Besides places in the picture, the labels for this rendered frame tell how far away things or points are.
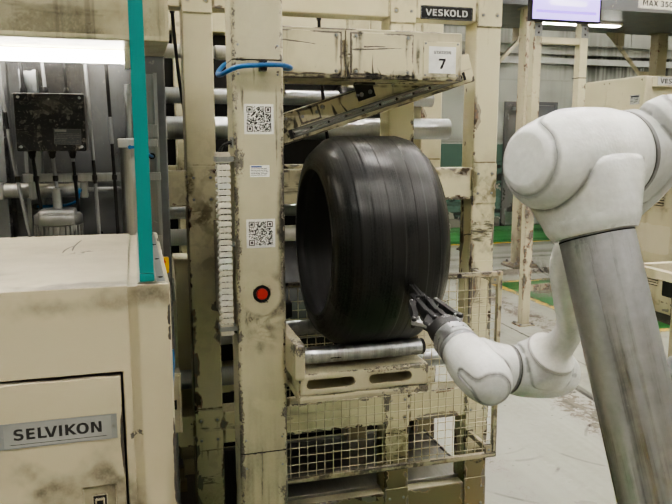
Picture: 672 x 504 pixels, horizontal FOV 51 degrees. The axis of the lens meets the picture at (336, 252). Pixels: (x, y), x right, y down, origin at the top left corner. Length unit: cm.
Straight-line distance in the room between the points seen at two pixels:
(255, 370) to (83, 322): 97
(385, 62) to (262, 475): 124
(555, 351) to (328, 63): 110
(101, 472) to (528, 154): 71
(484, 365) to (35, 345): 81
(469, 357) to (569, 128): 61
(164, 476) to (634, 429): 63
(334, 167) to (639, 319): 100
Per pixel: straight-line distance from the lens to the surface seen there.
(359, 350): 187
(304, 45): 211
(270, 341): 188
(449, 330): 150
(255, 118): 180
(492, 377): 138
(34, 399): 101
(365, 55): 216
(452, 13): 263
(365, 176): 173
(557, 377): 149
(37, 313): 99
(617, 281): 97
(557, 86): 1289
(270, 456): 199
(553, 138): 94
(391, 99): 232
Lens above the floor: 146
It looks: 9 degrees down
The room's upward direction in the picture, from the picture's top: straight up
